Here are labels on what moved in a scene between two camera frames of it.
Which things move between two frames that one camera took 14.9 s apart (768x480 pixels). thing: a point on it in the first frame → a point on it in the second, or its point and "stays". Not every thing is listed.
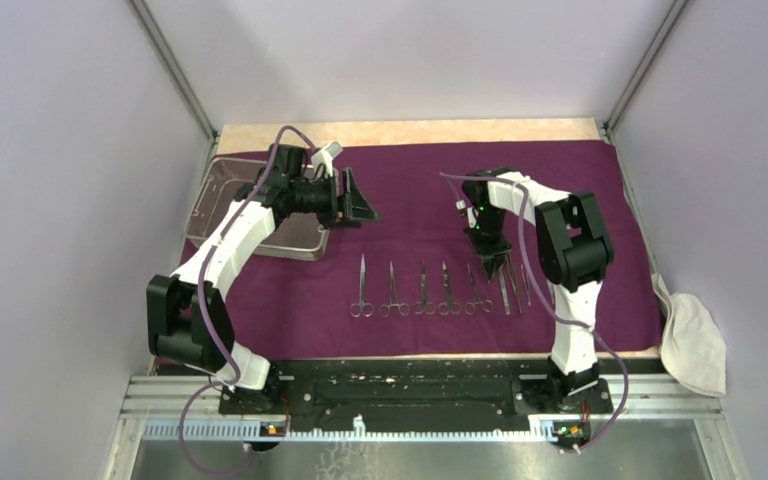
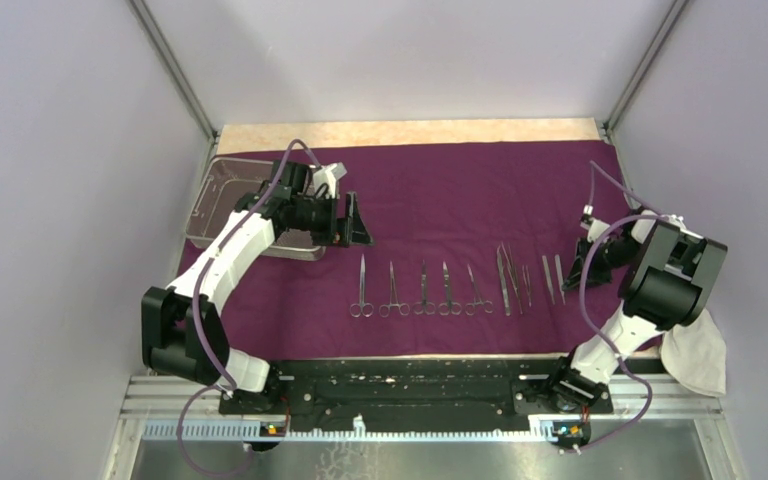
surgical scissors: (448, 306) stays
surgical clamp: (403, 308) stays
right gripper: (492, 256) → (575, 278)
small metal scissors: (424, 306) stays
